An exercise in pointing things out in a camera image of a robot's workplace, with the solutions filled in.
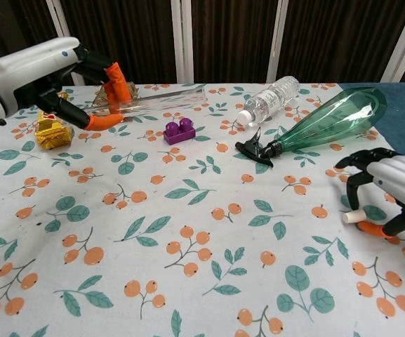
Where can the clear glass test tube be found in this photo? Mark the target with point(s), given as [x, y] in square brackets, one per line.
[167, 100]

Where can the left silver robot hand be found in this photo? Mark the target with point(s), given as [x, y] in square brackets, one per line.
[30, 73]

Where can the clear plastic water bottle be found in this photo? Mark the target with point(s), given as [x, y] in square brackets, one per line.
[269, 100]

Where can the floral print tablecloth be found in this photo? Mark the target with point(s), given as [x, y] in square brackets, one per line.
[205, 245]

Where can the green spray bottle black trigger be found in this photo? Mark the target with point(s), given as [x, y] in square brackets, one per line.
[339, 119]

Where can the small white block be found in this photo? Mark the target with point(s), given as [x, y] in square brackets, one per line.
[354, 216]

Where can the yellow snack packet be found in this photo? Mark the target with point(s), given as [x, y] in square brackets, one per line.
[53, 137]

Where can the dark folding screen white frames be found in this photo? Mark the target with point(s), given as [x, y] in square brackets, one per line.
[223, 38]

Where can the purple toy brick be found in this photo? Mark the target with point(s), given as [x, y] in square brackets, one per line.
[179, 133]

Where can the gold foil packet red print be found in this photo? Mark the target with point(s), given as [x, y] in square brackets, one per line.
[132, 89]

